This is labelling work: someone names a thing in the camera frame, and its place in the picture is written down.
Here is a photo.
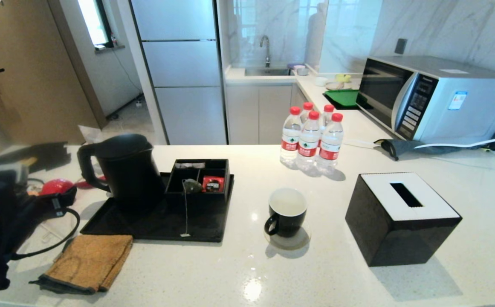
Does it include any grey tea bag with string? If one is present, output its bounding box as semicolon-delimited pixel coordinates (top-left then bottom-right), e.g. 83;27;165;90
181;179;204;237

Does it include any silver refrigerator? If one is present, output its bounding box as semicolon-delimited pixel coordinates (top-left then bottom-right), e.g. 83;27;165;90
129;0;229;145

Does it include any steel sink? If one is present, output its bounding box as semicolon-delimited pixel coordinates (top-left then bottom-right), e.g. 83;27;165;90
244;67;292;77

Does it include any black compartment box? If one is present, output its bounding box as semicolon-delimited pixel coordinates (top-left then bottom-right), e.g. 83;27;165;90
165;159;231;203

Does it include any window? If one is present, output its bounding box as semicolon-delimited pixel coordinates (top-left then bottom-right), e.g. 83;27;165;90
78;0;116;49

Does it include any dark grey cloth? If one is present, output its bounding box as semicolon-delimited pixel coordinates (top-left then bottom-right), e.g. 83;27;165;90
374;133;495;162

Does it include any red-capped water bottle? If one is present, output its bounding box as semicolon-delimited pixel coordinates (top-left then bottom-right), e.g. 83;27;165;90
316;113;344;174
321;104;336;128
296;111;321;171
301;102;315;124
280;107;302;166

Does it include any black electric kettle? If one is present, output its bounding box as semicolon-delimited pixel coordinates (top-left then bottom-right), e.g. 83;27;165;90
77;134;166;214

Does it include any black serving tray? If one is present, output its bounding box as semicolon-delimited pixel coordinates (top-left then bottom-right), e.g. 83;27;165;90
80;173;235;243

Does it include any brown wooden door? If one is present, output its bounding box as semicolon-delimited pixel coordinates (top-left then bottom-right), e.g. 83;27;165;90
0;0;103;145

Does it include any black flat case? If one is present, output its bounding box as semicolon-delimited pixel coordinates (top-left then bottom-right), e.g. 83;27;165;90
0;142;71;180

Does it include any black tissue box white lid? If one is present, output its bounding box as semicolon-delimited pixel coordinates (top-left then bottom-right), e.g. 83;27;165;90
344;172;463;267

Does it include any clear sign card stand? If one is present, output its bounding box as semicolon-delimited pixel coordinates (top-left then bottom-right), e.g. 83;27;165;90
78;125;104;145

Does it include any chrome faucet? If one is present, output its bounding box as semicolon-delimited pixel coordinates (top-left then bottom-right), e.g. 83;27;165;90
260;35;272;68

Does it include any round clear coaster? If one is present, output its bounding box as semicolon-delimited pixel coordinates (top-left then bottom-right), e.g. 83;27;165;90
264;226;312;251

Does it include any red sachet packet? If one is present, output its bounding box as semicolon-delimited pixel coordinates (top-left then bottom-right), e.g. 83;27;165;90
203;176;225;193

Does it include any red ball toy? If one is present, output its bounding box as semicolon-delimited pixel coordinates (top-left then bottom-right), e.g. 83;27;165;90
41;179;75;197

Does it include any silver microwave oven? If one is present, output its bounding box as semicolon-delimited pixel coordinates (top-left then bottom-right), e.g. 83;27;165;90
355;55;495;144

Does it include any white power cable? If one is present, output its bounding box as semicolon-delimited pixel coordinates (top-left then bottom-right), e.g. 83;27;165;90
343;136;495;151

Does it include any black mug white inside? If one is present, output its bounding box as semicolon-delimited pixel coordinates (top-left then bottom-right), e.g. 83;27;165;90
264;188;307;238

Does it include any orange-brown folded cloth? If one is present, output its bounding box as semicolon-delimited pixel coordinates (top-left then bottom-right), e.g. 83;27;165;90
29;235;133;295

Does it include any white kitchen cabinet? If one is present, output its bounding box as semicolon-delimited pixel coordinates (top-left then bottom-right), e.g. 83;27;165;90
226;82;310;145

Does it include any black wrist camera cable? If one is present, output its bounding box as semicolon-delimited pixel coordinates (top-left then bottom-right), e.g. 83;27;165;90
11;198;81;261

